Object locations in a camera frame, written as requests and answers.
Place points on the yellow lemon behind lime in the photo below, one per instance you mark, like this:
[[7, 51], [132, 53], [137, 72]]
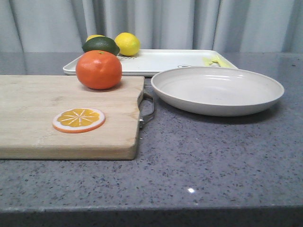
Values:
[[93, 36]]

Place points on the orange slice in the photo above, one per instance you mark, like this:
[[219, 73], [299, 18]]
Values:
[[78, 120]]

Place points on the wooden cutting board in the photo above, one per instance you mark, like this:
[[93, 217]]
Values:
[[28, 104]]

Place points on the orange fruit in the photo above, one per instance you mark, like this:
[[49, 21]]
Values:
[[99, 70]]

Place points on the grey curtain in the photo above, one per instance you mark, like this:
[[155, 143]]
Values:
[[220, 25]]

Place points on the white rectangular tray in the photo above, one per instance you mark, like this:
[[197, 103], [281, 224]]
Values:
[[148, 62]]

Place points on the metal cutting board handle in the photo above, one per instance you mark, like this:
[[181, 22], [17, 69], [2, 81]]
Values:
[[147, 110]]

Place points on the green lime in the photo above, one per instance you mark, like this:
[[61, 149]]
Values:
[[101, 43]]

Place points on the white round plate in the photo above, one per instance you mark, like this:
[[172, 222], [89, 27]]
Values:
[[216, 91]]

